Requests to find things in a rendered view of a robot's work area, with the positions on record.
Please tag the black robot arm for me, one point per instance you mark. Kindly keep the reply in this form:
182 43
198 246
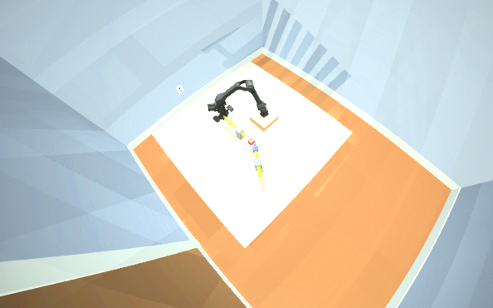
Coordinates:
220 101

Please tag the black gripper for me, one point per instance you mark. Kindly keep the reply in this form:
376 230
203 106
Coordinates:
223 113

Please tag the yellow square bar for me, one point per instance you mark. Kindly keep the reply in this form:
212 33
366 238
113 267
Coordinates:
239 130

